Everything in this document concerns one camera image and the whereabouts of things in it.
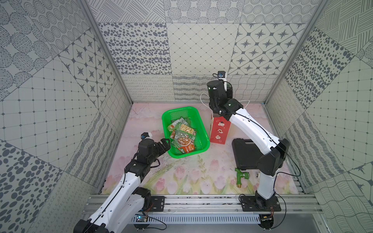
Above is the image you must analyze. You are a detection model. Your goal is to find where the black plastic tool case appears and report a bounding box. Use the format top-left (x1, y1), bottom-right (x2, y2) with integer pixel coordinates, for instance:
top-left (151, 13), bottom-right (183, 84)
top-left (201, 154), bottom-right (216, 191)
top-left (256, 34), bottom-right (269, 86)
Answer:
top-left (232, 138), bottom-right (271, 170)

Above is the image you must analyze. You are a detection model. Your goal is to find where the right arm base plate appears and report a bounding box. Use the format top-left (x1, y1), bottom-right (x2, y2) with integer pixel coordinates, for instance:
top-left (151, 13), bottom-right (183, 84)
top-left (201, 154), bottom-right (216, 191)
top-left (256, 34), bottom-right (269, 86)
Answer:
top-left (238, 195), bottom-right (282, 212)

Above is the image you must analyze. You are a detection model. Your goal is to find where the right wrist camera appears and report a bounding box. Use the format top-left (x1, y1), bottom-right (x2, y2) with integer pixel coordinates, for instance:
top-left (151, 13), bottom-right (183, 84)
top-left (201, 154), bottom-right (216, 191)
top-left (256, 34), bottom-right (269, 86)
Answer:
top-left (218, 71), bottom-right (227, 91)

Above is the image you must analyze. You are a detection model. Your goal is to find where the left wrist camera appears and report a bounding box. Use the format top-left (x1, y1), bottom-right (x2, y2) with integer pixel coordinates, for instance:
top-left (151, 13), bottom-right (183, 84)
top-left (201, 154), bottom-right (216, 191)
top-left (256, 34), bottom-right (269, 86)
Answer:
top-left (141, 132), bottom-right (153, 140)

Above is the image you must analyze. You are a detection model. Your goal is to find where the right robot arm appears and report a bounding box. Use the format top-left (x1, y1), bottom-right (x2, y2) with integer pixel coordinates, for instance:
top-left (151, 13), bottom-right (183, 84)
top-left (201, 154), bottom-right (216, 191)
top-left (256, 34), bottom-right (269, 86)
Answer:
top-left (207, 80), bottom-right (289, 209)

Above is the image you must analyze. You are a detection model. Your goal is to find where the aluminium mounting rail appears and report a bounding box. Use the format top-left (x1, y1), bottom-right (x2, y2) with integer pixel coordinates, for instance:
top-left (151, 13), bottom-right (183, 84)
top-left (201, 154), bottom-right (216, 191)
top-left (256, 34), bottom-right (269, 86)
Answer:
top-left (83, 194), bottom-right (324, 215)

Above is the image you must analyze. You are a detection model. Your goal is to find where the red orange soup packet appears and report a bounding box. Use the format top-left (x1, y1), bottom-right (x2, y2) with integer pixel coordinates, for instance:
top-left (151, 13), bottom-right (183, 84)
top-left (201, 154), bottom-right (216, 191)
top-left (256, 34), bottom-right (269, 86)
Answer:
top-left (172, 130), bottom-right (196, 154)

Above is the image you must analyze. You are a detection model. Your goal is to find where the green soup packet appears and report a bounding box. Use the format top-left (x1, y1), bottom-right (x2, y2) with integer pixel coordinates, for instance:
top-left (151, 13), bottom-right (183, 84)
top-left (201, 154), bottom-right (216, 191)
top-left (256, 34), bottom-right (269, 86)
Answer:
top-left (174, 122), bottom-right (197, 136)

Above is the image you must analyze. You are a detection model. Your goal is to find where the green plastic basket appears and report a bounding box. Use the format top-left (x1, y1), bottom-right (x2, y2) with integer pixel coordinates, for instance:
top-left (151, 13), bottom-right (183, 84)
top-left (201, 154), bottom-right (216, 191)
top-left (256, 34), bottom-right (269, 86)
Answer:
top-left (162, 107), bottom-right (210, 159)

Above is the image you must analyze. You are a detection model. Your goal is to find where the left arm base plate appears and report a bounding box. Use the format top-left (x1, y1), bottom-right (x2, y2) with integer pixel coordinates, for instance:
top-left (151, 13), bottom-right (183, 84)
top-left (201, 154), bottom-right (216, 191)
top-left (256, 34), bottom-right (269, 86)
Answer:
top-left (147, 196), bottom-right (166, 212)

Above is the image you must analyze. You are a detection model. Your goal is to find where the barcode soup packet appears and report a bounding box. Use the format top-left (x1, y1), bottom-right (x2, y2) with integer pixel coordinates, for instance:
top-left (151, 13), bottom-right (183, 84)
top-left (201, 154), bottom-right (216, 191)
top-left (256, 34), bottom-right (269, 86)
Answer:
top-left (167, 117), bottom-right (190, 132)

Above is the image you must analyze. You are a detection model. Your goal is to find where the green plastic faucet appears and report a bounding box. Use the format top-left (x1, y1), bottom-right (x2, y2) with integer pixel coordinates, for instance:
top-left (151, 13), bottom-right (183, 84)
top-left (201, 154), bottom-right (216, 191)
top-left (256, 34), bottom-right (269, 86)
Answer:
top-left (235, 168), bottom-right (250, 188)

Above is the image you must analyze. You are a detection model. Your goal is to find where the white red paper gift bag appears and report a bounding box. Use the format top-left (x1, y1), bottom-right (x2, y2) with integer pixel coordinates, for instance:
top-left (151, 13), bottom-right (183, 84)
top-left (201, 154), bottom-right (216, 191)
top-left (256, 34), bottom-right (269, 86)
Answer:
top-left (200, 92), bottom-right (251, 145)

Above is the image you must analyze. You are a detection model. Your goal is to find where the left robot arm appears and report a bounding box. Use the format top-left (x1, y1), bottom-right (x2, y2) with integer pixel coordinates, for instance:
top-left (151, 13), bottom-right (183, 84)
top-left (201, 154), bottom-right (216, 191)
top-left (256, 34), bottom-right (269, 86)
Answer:
top-left (73, 133), bottom-right (171, 233)

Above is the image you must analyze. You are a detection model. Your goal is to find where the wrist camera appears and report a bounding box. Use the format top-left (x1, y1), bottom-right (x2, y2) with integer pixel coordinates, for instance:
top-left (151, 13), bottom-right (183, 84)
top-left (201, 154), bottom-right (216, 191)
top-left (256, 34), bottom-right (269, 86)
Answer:
top-left (141, 132), bottom-right (153, 140)
top-left (218, 71), bottom-right (227, 91)

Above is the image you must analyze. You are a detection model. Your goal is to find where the black round connector board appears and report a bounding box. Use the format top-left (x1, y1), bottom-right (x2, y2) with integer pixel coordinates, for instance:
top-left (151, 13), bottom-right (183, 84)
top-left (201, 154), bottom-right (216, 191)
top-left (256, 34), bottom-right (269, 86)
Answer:
top-left (258, 215), bottom-right (274, 230)

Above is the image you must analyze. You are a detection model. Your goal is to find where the small green circuit board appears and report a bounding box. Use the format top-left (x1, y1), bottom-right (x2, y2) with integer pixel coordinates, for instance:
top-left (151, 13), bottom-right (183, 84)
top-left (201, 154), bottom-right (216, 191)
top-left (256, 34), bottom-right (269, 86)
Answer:
top-left (136, 214), bottom-right (148, 222)

